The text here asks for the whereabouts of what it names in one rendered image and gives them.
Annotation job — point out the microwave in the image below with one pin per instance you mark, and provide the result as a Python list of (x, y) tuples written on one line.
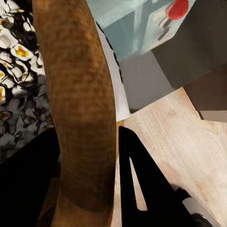
[(103, 11)]

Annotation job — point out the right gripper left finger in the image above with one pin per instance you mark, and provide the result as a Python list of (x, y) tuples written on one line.
[(25, 178)]

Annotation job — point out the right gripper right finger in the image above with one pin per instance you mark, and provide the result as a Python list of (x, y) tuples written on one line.
[(165, 209)]

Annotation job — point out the fridge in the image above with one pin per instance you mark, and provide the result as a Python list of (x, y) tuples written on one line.
[(208, 95)]

